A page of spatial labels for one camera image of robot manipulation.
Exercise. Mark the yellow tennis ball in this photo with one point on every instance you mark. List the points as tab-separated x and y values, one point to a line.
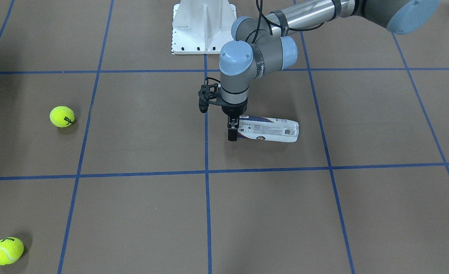
11	249
62	116

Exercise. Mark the yellow tennis ball on table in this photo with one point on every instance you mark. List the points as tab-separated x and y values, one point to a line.
11	249

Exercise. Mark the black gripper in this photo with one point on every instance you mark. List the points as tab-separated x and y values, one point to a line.
234	110

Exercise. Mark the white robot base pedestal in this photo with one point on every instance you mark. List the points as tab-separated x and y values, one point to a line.
202	26

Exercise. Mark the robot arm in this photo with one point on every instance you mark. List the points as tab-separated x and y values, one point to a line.
264	45

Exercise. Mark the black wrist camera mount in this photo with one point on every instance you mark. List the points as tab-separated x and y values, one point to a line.
209	94

